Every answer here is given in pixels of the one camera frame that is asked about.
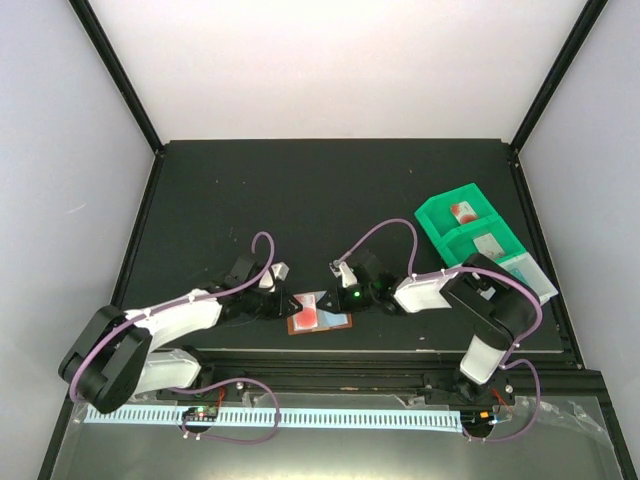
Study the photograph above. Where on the green plastic bin middle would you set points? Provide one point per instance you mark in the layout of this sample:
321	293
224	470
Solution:
456	246

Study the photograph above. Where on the white slotted cable duct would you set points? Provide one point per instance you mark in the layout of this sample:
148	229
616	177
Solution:
305	418

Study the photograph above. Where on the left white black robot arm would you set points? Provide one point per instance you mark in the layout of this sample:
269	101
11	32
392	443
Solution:
150	325

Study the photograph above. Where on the teal card in clear bin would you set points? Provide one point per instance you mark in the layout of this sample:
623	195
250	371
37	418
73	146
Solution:
516	272

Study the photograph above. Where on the white card in middle bin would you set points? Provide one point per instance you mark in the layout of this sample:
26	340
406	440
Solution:
488	246

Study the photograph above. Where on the right black frame post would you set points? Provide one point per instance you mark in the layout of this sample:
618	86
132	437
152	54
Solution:
572	45

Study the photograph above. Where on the green plastic bin far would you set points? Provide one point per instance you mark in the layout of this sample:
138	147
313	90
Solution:
435	217

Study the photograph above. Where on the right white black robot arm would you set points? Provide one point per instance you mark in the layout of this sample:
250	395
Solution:
501	309

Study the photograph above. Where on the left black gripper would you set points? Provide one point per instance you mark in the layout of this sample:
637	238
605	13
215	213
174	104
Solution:
280	306

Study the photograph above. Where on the clear plastic bin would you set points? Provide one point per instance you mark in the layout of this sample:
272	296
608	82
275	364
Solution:
537	279

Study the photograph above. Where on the black aluminium rail base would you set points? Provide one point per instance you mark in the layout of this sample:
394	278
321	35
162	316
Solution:
422	373

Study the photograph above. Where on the red white card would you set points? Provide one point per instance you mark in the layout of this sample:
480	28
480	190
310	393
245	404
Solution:
307	318
463	212

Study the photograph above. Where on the circuit board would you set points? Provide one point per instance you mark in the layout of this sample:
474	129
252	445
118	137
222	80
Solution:
200	414
481	418

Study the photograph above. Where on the right circuit board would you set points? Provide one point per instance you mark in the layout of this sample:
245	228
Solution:
481	418

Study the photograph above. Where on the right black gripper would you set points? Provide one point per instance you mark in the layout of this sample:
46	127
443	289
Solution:
336	307

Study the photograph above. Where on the red white card in bin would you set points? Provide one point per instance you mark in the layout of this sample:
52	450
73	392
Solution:
463	212

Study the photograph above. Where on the left black frame post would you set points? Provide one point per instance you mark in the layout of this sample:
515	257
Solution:
103	46

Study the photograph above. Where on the left circuit board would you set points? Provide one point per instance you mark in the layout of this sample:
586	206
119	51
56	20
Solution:
200	414

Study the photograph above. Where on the green plastic bin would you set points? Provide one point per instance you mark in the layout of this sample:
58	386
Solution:
456	246
435	217

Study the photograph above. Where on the brown leather card holder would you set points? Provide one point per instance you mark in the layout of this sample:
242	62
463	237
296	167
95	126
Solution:
326	321

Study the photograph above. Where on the black frame post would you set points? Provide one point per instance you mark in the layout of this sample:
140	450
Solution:
572	45
103	46

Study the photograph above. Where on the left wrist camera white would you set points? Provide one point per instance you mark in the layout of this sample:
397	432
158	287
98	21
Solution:
277	272

